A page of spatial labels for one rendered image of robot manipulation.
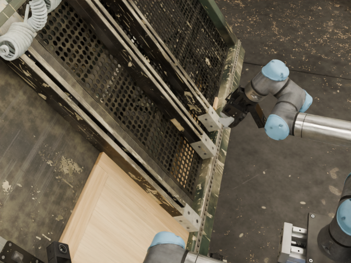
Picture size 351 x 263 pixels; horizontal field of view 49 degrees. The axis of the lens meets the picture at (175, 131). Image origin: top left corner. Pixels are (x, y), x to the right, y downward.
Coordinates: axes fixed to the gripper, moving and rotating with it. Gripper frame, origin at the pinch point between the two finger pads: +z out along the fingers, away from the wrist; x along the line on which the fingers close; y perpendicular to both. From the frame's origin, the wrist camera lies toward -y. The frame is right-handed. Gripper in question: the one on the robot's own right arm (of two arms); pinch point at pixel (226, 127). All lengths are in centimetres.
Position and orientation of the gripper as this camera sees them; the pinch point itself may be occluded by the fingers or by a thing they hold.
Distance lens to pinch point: 150.8
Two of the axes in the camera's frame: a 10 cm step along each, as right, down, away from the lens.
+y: -8.6, -4.8, -1.8
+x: -2.7, 7.2, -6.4
